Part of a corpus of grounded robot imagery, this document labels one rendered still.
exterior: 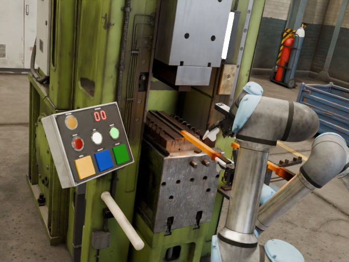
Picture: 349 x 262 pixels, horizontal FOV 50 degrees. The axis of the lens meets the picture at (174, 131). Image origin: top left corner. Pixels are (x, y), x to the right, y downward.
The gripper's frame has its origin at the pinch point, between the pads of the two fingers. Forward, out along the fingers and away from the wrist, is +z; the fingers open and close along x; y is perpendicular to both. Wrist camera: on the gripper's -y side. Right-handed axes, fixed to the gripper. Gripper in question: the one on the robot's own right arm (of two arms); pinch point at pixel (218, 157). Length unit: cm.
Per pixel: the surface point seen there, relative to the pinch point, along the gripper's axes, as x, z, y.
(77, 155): -65, 5, -5
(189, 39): -8, 27, -49
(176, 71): -12.1, 27.5, -33.4
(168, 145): -11.0, 27.7, 4.9
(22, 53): 0, 557, 60
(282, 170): 36.3, -7.3, 7.5
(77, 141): -64, 8, -10
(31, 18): 15, 555, 0
